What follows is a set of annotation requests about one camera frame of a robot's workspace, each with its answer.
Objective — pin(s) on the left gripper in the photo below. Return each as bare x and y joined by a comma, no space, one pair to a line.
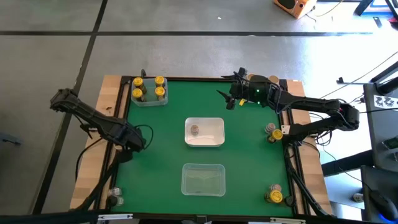
136,143

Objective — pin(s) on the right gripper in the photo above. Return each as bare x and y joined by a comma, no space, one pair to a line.
248,93

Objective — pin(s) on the gold-lid spice jar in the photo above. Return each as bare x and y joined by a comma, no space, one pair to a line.
250,76
273,79

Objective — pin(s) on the white plastic bin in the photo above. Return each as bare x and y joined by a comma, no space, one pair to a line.
211,137

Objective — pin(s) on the small cork-stoppered glass jar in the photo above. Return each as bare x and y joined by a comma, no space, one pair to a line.
275,187
194,129
270,127

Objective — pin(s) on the yellow-lid dark spice jar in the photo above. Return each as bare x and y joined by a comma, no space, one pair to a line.
137,81
160,91
275,196
137,92
159,81
276,134

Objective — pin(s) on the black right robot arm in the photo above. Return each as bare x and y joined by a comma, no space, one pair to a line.
311,104

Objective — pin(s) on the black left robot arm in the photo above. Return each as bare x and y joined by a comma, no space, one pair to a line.
93,116

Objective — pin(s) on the small clear plastic bin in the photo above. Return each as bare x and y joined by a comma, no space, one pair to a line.
150,101

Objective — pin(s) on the wooden table side board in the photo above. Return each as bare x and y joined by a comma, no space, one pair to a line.
109,93
317,180

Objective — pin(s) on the wide clear plastic bin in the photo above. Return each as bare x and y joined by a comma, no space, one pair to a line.
203,186

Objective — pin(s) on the small black floor clamp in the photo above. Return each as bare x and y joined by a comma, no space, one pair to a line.
340,80

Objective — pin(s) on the orange speaker box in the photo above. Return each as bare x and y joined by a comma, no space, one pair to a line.
295,7

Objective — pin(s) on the dark blue crossbar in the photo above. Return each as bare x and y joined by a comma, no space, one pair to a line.
46,217

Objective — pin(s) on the grey floor object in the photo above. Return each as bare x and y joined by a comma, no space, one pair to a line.
9,138

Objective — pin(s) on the black floor beam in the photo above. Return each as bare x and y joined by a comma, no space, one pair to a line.
348,161

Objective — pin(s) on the grey desk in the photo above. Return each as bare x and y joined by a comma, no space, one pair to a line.
376,130

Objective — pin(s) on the black white marker sheet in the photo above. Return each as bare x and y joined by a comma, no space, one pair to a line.
385,102

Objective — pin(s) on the small grey can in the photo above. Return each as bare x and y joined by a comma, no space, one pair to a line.
358,197

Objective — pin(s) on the black stand legs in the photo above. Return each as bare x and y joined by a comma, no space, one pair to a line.
363,6

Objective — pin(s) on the dark desk with mouse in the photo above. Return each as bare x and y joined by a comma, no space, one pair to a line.
373,180

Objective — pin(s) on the black computer mouse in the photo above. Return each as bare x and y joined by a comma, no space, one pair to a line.
384,205

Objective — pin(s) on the black table frame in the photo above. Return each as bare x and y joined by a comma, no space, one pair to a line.
186,79

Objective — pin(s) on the white bracket plate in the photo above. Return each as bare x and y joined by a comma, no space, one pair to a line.
285,129

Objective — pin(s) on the silver mounting bracket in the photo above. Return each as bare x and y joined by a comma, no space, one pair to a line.
115,216
287,221

